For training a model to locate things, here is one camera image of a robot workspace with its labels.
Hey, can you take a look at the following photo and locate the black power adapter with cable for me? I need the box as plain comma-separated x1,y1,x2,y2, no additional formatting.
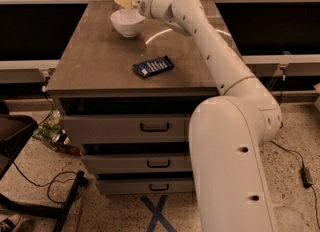
272,141,320,230

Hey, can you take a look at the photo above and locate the top grey drawer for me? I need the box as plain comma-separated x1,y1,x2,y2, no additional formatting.
62,114,190,145

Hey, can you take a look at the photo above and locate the middle grey drawer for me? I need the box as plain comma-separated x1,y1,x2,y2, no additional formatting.
82,153,191,174

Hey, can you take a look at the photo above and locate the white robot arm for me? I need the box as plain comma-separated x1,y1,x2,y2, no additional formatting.
115,0,282,232

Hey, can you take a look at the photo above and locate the sneaker shoe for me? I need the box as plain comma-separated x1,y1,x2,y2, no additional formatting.
0,214,33,232

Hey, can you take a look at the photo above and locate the bottom grey drawer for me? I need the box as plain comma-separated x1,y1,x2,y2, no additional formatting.
96,177,194,195

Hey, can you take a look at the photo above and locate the grey drawer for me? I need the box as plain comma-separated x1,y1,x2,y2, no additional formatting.
62,114,190,145
96,177,194,195
82,153,191,174

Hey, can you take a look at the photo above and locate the dark blue snack packet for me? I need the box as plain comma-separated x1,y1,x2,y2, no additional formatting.
133,56,174,78

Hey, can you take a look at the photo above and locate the black chair frame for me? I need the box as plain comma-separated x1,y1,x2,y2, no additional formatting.
0,114,86,232

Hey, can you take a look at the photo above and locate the pile of bottles and cans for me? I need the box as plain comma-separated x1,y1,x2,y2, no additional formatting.
33,110,81,156

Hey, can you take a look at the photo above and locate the black looped cable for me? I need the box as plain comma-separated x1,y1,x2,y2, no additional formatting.
12,161,80,205

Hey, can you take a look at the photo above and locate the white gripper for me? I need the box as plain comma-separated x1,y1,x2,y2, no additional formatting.
114,0,173,20

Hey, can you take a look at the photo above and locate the grey drawer cabinet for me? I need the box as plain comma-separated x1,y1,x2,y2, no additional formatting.
48,1,218,182

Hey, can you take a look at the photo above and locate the white ceramic bowl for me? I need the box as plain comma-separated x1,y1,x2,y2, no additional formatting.
110,9,145,38

